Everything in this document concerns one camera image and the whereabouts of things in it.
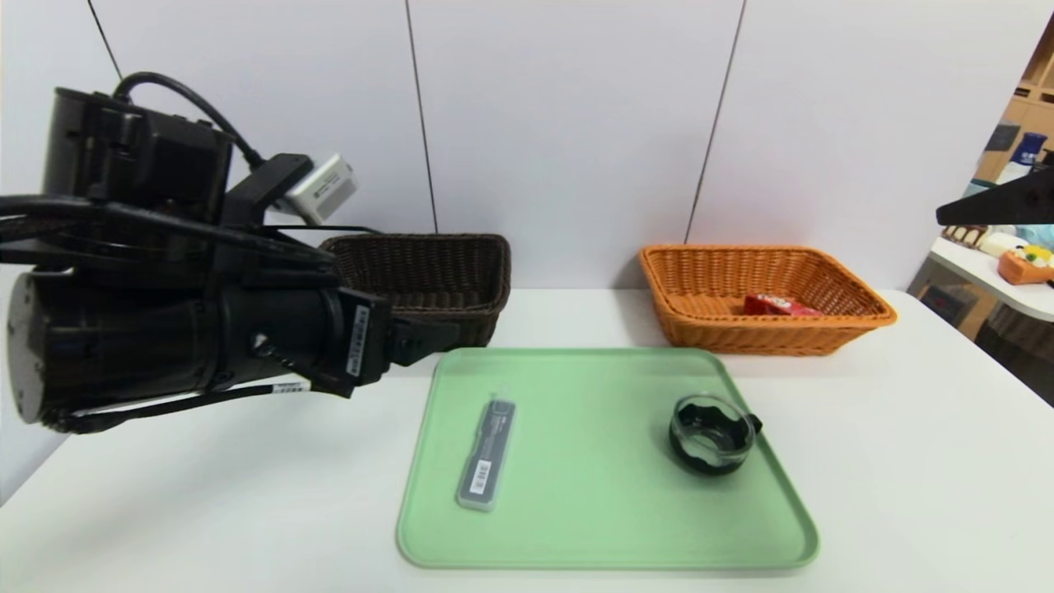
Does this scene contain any green plastic tray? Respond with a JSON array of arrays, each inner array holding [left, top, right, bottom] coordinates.
[[396, 348, 821, 571]]

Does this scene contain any brown cake slice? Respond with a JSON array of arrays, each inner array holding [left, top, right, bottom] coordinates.
[[940, 224, 989, 250]]

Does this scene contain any blue capped white bottle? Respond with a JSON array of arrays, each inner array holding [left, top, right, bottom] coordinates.
[[1011, 132, 1048, 167]]

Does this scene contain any black labelled left gripper cable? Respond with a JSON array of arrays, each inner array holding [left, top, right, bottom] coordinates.
[[49, 377, 314, 435]]

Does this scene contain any white side table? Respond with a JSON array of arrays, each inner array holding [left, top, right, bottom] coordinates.
[[926, 226, 1054, 324]]

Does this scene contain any grey plastic compass case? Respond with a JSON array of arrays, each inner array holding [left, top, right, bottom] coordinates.
[[457, 398, 517, 511]]

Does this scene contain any glass ashtray black base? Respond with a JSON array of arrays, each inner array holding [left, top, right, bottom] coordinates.
[[668, 394, 763, 476]]

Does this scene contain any wooden shelf unit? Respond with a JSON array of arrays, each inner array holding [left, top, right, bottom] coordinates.
[[972, 8, 1054, 186]]

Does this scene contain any orange wicker basket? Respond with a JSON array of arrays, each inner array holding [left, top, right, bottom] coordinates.
[[639, 245, 898, 357]]

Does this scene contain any dark brown wicker basket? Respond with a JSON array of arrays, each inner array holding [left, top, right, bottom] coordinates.
[[321, 234, 512, 351]]

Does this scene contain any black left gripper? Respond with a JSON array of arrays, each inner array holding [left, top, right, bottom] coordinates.
[[217, 283, 461, 399]]

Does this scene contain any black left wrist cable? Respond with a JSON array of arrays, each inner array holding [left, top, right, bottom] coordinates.
[[114, 72, 264, 170]]

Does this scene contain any orange toy food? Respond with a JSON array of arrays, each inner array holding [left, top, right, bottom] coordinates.
[[996, 247, 1054, 287]]

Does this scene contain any red snack box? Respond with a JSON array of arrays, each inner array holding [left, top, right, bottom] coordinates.
[[743, 293, 824, 318]]

